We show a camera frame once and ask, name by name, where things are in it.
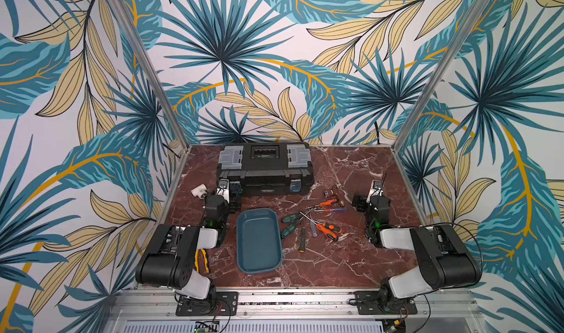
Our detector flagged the white pipe tee fitting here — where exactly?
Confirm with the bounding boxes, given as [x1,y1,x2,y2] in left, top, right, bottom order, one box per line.
[191,184,208,199]

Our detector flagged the teal rectangular storage tray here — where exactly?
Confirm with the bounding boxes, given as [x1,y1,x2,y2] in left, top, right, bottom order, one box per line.
[236,208,283,274]

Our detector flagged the black plastic toolbox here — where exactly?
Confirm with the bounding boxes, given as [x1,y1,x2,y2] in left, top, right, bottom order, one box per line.
[216,142,315,196]

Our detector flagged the large orange black screwdriver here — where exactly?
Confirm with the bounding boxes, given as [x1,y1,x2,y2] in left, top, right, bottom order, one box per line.
[302,212,342,242]

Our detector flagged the yellow black pliers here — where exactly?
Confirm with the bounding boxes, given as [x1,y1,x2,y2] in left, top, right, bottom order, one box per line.
[195,249,210,274]

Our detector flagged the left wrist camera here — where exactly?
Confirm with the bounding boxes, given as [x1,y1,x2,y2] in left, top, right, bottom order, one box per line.
[218,179,230,190]

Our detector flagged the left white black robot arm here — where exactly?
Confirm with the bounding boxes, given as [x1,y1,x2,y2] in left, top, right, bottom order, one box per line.
[135,179,242,301]

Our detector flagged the black slim screwdriver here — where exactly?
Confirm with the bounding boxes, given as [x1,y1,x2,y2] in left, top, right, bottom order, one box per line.
[298,228,307,253]

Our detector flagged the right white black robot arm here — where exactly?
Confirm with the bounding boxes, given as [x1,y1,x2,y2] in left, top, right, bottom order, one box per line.
[351,180,483,304]

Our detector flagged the aluminium front rail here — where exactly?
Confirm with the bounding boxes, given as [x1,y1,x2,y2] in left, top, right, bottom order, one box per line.
[103,287,488,332]

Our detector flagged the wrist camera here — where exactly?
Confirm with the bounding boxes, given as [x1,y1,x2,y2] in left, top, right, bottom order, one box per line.
[218,179,230,190]
[371,180,383,193]

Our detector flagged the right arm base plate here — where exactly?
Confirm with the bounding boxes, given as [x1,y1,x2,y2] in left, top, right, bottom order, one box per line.
[348,290,418,315]

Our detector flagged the green black screwdriver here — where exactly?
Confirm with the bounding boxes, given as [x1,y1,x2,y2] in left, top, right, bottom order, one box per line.
[281,221,301,240]
[281,213,303,224]

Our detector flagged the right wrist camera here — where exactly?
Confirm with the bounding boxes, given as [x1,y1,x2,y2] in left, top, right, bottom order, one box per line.
[371,180,383,193]

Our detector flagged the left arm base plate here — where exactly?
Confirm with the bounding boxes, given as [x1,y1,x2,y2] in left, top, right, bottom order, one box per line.
[176,291,239,317]

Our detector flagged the red brass pipe fitting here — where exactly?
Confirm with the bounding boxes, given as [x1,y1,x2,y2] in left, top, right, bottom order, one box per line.
[323,184,342,202]

